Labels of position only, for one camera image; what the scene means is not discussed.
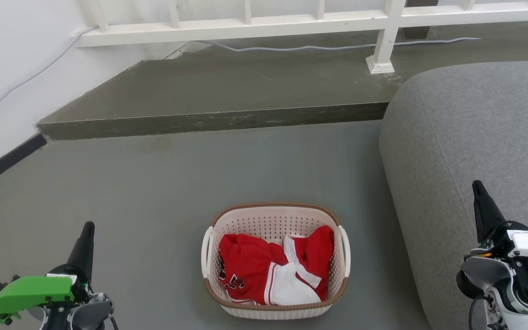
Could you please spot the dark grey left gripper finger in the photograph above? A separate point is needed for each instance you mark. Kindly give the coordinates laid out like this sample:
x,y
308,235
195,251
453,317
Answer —
x,y
84,250

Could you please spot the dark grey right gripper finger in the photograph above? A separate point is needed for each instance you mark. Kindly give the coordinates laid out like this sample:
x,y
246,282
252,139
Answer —
x,y
485,213

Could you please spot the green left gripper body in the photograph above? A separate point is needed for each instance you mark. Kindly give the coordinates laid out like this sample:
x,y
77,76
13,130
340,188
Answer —
x,y
30,291

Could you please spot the white perforated plastic laundry basket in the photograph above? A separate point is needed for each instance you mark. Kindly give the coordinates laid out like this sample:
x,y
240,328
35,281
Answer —
x,y
268,214

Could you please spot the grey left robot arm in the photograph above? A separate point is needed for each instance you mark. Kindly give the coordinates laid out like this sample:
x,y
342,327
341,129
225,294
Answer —
x,y
85,316

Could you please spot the grey fabric sofa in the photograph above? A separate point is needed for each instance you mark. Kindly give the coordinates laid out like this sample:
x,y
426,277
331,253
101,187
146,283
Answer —
x,y
475,128

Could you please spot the black baseboard strip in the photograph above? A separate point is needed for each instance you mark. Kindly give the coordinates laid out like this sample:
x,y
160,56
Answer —
x,y
7,161

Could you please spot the red and white sports clothing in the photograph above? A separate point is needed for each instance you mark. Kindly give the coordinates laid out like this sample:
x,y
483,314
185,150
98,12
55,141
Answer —
x,y
250,263

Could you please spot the white wooden railing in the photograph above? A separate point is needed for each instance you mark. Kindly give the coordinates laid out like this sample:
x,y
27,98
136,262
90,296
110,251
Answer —
x,y
245,28

